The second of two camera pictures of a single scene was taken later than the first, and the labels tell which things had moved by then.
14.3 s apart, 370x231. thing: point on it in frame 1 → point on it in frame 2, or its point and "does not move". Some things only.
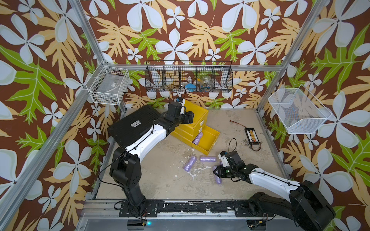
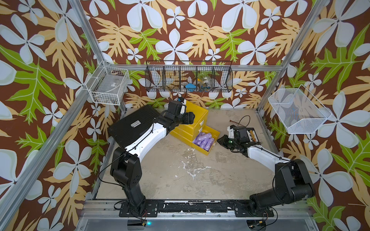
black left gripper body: x=185 y=119 does not move
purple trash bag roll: x=218 y=180 → x=209 y=144
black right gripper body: x=227 y=172 → x=230 y=143
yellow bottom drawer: x=209 y=137 does not move
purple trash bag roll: x=208 y=159 → x=203 y=141
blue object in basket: x=190 y=87 does not move
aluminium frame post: x=321 y=8 does not move
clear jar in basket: x=206 y=83 does not move
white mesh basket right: x=300 y=111 does not move
